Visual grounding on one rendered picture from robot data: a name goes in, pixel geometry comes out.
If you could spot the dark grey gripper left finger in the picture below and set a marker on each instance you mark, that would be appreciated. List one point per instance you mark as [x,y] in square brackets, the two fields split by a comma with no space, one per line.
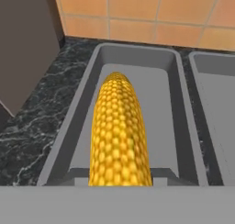
[78,176]

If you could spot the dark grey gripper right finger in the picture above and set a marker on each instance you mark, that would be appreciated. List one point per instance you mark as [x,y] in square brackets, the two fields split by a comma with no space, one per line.
[163,175]

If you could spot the yellow corn cob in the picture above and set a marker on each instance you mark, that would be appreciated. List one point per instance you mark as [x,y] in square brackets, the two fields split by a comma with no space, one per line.
[119,132]

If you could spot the grey tupperware container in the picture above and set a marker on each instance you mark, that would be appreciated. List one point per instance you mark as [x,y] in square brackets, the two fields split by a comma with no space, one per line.
[217,111]
[171,80]

